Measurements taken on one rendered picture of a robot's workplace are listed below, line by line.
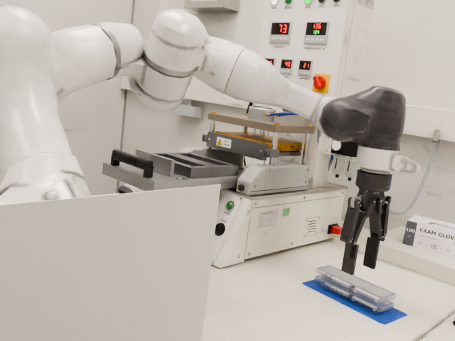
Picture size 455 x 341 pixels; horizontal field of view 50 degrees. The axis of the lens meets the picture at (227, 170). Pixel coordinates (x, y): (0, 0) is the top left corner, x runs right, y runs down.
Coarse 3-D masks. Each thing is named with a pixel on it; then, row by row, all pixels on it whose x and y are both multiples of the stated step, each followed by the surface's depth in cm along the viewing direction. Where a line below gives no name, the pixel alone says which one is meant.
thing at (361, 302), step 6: (318, 282) 115; (324, 282) 114; (324, 288) 115; (330, 288) 114; (336, 288) 111; (342, 294) 111; (348, 294) 109; (354, 300) 109; (360, 300) 106; (366, 306) 106; (372, 306) 104; (390, 306) 105; (372, 312) 106; (378, 312) 105
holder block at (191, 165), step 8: (176, 152) 136; (184, 152) 138; (176, 160) 128; (184, 160) 126; (192, 160) 126; (200, 160) 127; (208, 160) 132; (216, 160) 131; (176, 168) 119; (184, 168) 117; (192, 168) 115; (200, 168) 117; (208, 168) 119; (216, 168) 121; (224, 168) 123; (232, 168) 125; (192, 176) 116; (200, 176) 118; (208, 176) 119; (216, 176) 121
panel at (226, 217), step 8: (224, 192) 127; (224, 200) 126; (232, 200) 125; (240, 200) 123; (224, 208) 125; (232, 208) 123; (224, 216) 124; (232, 216) 123; (216, 224) 125; (224, 224) 123; (232, 224) 122; (224, 232) 122; (216, 240) 123; (224, 240) 121; (216, 248) 122; (216, 256) 121
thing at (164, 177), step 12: (144, 156) 121; (156, 156) 117; (108, 168) 120; (120, 168) 116; (132, 168) 118; (156, 168) 118; (168, 168) 114; (120, 180) 116; (132, 180) 113; (144, 180) 109; (156, 180) 108; (168, 180) 110; (180, 180) 112; (192, 180) 115; (204, 180) 117; (216, 180) 120; (228, 180) 123
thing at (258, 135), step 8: (232, 136) 141; (240, 136) 140; (248, 136) 143; (256, 136) 143; (264, 136) 144; (280, 144) 137; (288, 144) 139; (296, 144) 142; (280, 152) 138; (288, 152) 140; (296, 152) 143
